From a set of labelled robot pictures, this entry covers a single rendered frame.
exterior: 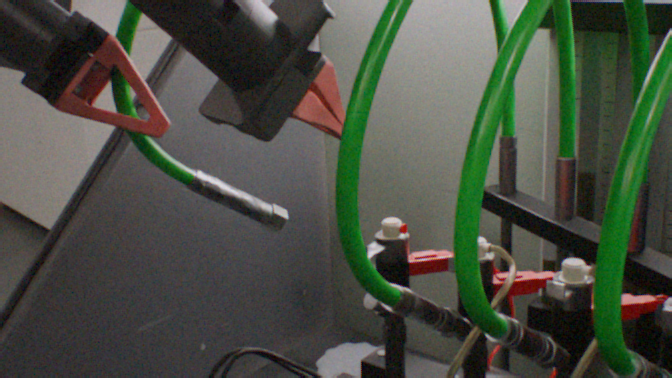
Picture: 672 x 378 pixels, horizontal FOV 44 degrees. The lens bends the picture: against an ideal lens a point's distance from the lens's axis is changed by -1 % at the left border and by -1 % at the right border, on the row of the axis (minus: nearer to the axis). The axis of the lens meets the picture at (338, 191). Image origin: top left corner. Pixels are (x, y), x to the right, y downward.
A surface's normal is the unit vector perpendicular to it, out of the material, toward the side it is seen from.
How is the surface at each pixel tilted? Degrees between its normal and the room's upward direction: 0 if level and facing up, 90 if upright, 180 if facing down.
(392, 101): 90
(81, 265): 90
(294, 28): 46
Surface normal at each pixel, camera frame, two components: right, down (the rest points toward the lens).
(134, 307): 0.78, 0.16
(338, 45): -0.63, 0.27
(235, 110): -0.61, -0.51
